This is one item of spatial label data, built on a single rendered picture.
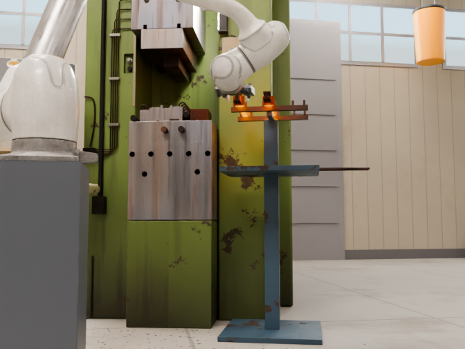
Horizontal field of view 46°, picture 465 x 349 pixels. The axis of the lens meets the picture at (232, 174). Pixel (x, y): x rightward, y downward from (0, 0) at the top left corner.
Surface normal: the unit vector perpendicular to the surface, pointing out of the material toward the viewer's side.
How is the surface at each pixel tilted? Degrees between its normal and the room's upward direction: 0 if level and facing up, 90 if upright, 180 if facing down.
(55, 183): 90
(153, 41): 90
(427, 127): 90
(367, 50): 90
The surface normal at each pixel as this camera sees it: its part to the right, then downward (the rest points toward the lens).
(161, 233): -0.09, -0.09
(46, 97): 0.33, -0.15
